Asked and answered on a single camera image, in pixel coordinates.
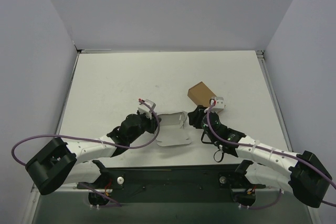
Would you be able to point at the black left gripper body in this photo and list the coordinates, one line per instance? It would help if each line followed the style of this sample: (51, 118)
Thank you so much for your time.
(151, 123)

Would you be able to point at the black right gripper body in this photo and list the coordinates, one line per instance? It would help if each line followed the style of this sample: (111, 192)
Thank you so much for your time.
(196, 117)

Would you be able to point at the white paper box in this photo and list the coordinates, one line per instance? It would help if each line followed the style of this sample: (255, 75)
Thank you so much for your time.
(172, 130)

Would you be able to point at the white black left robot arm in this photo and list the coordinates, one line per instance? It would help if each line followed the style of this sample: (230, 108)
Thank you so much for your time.
(65, 160)

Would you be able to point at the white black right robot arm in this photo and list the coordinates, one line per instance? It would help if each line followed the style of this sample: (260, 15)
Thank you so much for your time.
(301, 174)

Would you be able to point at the brown folded cardboard box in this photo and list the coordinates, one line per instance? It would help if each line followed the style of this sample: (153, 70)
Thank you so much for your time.
(200, 94)

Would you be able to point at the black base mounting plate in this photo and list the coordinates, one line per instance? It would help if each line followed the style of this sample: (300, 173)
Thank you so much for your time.
(173, 184)

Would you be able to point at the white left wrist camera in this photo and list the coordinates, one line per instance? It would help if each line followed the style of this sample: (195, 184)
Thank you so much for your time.
(146, 108)

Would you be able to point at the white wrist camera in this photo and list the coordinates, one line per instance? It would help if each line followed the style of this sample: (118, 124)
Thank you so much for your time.
(146, 108)
(217, 104)

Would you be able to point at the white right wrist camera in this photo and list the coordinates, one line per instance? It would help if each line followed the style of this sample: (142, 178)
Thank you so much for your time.
(217, 104)

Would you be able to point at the aluminium table frame rail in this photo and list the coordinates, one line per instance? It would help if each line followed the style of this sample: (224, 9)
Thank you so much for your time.
(262, 62)

